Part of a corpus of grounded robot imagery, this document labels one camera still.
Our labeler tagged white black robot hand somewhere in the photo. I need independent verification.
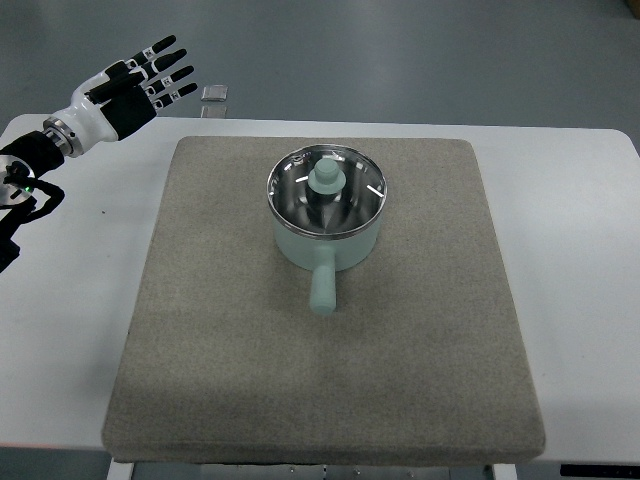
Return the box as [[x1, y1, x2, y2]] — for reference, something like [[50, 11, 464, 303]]
[[55, 35, 197, 157]]

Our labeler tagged glass lid with green knob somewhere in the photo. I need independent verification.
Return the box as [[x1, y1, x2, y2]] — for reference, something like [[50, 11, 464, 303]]
[[266, 144, 387, 240]]

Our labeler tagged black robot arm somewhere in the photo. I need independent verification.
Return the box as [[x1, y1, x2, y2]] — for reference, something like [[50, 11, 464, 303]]
[[1, 118, 82, 270]]

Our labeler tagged lower metal floor plate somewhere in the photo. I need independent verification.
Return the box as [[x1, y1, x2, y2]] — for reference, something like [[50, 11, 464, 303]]
[[201, 105, 227, 119]]

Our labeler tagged metal floor plate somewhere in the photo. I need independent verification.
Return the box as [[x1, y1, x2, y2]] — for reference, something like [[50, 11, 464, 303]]
[[201, 105, 227, 119], [201, 85, 228, 102]]

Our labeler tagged upper metal floor plate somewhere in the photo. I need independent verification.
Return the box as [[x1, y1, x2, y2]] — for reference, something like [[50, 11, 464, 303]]
[[201, 85, 228, 102]]

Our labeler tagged mint green saucepan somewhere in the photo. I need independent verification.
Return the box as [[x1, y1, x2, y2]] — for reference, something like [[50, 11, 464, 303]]
[[269, 144, 388, 317]]

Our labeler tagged grey fabric mat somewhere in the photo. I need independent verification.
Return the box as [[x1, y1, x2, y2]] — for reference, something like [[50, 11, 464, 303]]
[[102, 137, 545, 466]]

